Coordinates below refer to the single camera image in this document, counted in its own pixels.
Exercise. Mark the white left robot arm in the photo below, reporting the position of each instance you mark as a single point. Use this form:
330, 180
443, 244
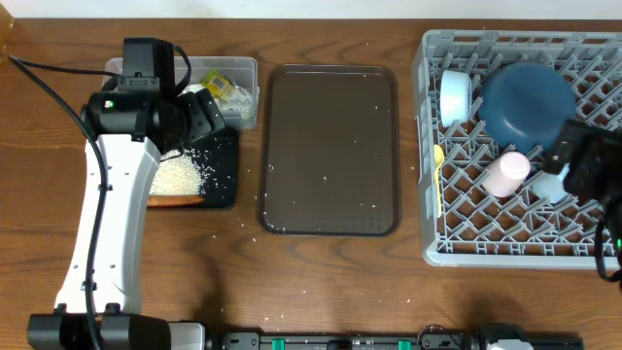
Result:
130, 125

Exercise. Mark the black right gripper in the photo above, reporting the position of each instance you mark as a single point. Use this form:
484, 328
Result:
604, 150

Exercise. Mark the green snack wrapper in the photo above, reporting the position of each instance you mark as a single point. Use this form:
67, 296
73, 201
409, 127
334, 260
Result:
232, 96

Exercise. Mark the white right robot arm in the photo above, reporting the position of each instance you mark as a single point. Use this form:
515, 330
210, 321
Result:
610, 221

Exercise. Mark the clear plastic waste bin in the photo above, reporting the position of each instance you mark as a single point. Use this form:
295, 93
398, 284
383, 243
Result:
241, 69

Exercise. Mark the light blue plastic cup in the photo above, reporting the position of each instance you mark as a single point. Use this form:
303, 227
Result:
551, 186

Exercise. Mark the grey dishwasher rack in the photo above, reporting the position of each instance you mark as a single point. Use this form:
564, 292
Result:
477, 229

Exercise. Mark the light blue rice bowl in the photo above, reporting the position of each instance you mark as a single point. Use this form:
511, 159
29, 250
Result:
455, 97

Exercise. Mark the pile of white rice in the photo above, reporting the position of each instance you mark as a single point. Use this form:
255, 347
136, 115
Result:
181, 173

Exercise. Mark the black waste tray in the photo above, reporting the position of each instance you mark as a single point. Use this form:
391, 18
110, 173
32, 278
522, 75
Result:
220, 188

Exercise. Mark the dark blue bowl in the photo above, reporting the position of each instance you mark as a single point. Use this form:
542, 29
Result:
526, 104

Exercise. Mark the orange carrot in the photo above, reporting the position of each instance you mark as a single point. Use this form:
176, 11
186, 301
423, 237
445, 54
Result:
173, 200

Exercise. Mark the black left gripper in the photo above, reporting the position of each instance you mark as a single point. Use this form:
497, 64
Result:
202, 125

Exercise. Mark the pink plastic cup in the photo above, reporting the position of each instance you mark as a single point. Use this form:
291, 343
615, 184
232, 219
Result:
506, 174

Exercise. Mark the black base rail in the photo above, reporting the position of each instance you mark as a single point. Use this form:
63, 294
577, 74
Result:
432, 337

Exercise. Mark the dark brown serving tray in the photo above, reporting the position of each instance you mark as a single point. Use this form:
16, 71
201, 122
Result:
330, 154

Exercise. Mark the yellow plastic spoon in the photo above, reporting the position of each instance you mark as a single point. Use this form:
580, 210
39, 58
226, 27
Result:
439, 159

